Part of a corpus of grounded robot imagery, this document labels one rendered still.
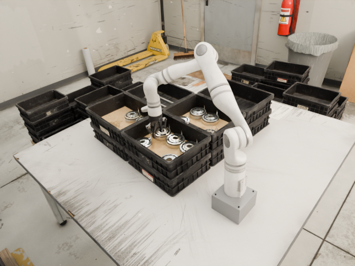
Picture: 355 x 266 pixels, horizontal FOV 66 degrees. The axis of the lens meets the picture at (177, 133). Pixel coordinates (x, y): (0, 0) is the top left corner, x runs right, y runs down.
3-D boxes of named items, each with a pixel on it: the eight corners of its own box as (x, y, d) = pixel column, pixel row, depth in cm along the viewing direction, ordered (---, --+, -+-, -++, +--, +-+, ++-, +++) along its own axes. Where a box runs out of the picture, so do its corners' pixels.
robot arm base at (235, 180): (247, 188, 127) (250, 158, 118) (239, 200, 121) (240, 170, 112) (229, 180, 132) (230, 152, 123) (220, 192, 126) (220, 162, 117)
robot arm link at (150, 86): (158, 110, 141) (161, 101, 148) (155, 82, 132) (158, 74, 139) (145, 109, 142) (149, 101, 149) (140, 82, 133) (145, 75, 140)
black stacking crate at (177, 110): (245, 130, 162) (246, 113, 155) (212, 153, 146) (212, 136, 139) (196, 108, 186) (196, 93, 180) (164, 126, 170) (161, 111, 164)
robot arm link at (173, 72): (169, 71, 141) (160, 65, 133) (216, 47, 130) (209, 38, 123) (173, 87, 138) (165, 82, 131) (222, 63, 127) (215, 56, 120)
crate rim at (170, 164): (212, 139, 140) (212, 135, 139) (169, 169, 124) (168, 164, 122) (161, 113, 165) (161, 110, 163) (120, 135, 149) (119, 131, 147)
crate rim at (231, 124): (246, 116, 156) (247, 112, 155) (212, 139, 140) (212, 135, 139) (196, 95, 181) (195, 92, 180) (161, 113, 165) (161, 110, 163)
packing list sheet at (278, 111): (294, 107, 200) (295, 106, 200) (280, 121, 187) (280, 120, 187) (254, 95, 219) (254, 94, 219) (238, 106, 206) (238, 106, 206)
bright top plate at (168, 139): (188, 138, 151) (188, 137, 151) (176, 147, 145) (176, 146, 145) (174, 132, 157) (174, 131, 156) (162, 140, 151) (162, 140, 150)
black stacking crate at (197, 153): (212, 154, 145) (212, 136, 139) (170, 183, 130) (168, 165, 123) (163, 127, 170) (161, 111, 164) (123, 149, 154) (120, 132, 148)
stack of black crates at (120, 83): (122, 97, 355) (115, 64, 330) (137, 104, 338) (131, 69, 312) (96, 110, 332) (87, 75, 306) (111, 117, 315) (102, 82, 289)
